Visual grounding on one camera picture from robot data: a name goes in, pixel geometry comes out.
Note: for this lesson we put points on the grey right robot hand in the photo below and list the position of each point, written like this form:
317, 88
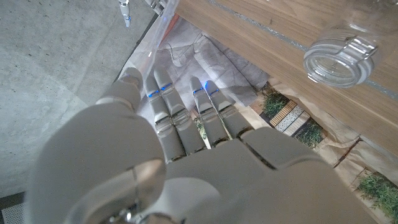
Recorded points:
125, 12

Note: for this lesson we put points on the small glass clasp jar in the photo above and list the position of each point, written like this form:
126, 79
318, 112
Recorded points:
339, 62

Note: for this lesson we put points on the printed fabric backdrop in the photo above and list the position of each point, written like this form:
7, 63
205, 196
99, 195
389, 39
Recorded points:
217, 68

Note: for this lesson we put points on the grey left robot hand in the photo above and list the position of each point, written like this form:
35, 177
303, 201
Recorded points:
202, 180

